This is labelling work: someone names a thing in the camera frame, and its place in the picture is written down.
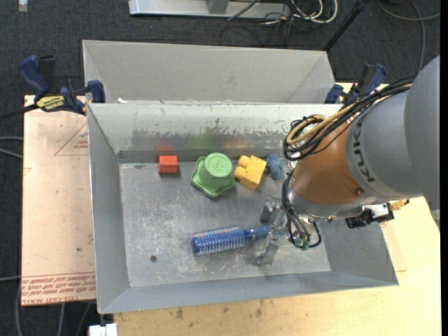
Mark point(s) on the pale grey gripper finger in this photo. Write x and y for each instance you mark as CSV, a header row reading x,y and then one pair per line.
x,y
269,251
266,213

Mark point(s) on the yellow toy building block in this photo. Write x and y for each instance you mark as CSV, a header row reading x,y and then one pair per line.
x,y
252,173

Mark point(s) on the blue toy figure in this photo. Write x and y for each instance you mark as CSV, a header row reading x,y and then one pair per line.
x,y
276,169

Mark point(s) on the blue hairbrush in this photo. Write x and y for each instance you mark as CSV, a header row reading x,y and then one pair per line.
x,y
218,241

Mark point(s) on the green plastic cup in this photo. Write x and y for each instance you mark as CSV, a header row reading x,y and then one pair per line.
x,y
215,173

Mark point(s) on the grey metal bin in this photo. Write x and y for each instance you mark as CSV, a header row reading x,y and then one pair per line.
x,y
182,215

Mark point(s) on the red block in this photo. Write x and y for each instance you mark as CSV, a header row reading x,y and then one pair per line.
x,y
168,164

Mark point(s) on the brown cardboard board, red print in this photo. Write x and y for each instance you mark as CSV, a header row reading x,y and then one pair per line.
x,y
56,201

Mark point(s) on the black cylinder on white bracket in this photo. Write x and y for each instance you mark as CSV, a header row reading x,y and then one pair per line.
x,y
364,217

